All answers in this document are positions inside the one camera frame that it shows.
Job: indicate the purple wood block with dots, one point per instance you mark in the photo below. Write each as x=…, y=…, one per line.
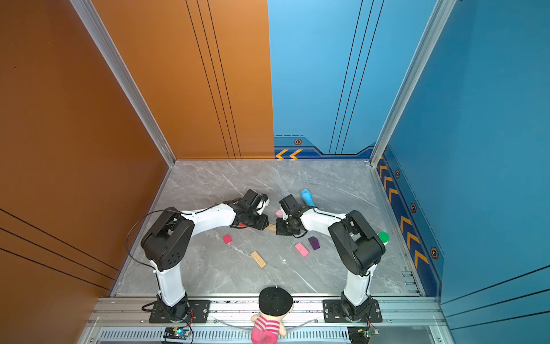
x=314, y=242

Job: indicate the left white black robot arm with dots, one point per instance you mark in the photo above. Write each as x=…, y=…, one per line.
x=166, y=242

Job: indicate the left green circuit board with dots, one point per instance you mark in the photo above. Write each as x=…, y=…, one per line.
x=178, y=335

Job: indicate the blue toy microphone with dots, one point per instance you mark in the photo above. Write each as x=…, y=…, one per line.
x=307, y=197

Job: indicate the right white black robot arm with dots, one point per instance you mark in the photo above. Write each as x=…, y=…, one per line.
x=359, y=247

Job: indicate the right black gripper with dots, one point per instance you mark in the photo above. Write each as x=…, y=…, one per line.
x=279, y=229

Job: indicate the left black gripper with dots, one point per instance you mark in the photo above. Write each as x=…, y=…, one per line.
x=263, y=224

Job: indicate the magenta cube left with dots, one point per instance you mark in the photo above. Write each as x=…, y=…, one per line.
x=227, y=239

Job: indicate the doll with black hat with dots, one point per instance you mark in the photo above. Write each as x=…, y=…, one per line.
x=275, y=304

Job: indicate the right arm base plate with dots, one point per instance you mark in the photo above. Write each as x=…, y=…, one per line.
x=335, y=310

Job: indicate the white bottle green cap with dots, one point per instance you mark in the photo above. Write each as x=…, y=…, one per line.
x=383, y=238

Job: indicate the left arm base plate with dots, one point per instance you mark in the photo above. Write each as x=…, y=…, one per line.
x=197, y=310

